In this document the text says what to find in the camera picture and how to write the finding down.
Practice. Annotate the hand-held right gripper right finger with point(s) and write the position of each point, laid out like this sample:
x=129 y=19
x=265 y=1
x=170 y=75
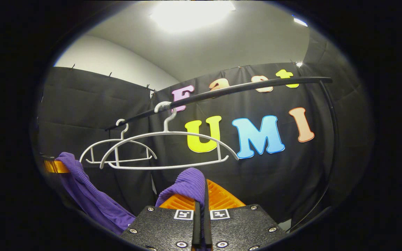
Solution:
x=208 y=226

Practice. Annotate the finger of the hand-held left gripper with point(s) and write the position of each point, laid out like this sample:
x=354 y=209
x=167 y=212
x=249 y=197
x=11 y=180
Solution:
x=58 y=166

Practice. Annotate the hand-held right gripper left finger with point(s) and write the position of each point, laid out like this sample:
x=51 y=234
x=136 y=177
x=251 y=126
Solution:
x=196 y=226

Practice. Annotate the white plastic clothes hanger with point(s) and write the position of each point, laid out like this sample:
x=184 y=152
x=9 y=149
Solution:
x=219 y=151
x=134 y=161

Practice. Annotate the black metal clothes rack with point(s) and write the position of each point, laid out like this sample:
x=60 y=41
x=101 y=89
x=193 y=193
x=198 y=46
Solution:
x=257 y=84

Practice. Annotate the black backdrop cloth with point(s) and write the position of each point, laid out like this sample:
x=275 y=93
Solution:
x=257 y=181

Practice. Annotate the large rectangular ceiling light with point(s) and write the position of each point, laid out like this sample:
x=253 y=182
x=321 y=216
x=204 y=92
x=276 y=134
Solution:
x=192 y=15

